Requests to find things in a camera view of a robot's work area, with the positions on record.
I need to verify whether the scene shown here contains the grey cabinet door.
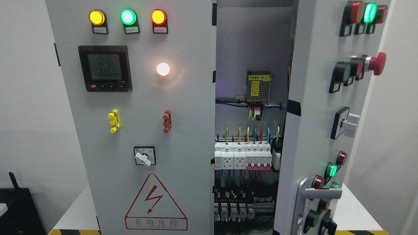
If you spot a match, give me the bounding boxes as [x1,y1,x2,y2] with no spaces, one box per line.
[273,0,392,235]
[46,0,216,235]

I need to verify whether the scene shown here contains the red indicator lamp left door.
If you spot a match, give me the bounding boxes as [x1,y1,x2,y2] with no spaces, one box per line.
[151,9,167,25]

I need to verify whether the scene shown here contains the green indicator lamp left door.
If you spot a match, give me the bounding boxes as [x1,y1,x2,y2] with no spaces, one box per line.
[120,8,137,25]

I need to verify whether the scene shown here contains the white selector knob right door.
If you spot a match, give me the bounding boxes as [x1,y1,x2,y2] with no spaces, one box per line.
[330,107,361,139]

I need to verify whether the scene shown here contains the yellow indicator lamp left door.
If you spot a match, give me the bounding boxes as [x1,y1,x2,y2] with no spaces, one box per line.
[88,9,106,26]

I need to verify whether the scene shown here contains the white socket module row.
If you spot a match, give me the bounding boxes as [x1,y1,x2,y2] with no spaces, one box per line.
[214,142,247,170]

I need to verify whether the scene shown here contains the perforated metal power supply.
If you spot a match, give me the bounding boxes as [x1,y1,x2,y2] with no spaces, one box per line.
[245,71,272,104]

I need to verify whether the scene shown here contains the white glowing indicator lamp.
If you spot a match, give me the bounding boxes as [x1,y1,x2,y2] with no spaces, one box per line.
[156,62,170,76]

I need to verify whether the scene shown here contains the black white surge protector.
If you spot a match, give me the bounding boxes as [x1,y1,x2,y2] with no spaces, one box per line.
[271,138,282,172]

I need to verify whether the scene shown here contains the red electric hazard warning sticker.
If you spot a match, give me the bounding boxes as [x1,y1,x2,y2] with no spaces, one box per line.
[124,173,188,231]

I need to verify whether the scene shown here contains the black digital power meter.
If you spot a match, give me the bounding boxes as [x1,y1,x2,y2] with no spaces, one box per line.
[78,45,132,92]

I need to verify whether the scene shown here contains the red emergency stop button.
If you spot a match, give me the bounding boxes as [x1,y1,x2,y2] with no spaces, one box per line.
[364,52,386,76]

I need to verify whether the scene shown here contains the black box at left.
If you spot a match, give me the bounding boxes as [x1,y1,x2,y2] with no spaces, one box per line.
[0,172,46,235]

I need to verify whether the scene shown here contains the red terminal handle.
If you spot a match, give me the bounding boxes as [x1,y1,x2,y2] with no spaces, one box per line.
[163,109,172,133]

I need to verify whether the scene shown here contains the red handled circuit breaker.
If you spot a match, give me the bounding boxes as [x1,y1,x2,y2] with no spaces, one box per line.
[245,140,272,171]

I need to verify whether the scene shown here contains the yellow terminal handle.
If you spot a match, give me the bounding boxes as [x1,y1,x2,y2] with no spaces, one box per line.
[108,109,121,133]

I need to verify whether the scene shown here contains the silver door handle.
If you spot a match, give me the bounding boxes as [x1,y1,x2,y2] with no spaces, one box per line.
[291,178,343,235]

